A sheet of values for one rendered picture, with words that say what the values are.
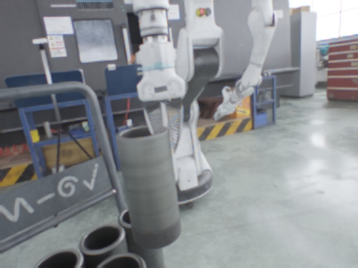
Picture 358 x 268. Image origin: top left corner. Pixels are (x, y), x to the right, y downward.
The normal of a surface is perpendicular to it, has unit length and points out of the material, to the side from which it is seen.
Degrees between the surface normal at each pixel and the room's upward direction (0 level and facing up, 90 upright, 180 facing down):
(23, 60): 87
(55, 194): 82
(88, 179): 82
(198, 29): 87
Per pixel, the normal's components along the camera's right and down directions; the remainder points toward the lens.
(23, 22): 0.37, 0.15
